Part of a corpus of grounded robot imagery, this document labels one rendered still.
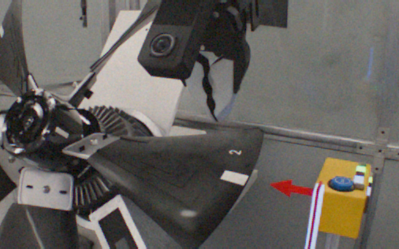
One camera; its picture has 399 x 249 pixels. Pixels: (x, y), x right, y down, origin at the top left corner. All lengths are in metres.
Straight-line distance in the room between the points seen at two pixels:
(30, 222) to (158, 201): 0.24
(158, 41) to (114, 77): 0.64
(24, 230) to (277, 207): 0.92
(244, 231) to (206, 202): 0.98
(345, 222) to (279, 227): 0.66
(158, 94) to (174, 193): 0.42
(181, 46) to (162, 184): 0.23
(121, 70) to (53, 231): 0.47
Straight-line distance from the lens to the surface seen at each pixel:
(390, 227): 1.34
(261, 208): 1.39
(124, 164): 0.56
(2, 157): 0.76
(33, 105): 0.67
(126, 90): 0.94
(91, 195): 0.74
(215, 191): 0.49
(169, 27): 0.35
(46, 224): 0.66
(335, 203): 0.75
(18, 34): 0.83
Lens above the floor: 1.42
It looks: 19 degrees down
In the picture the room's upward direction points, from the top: straight up
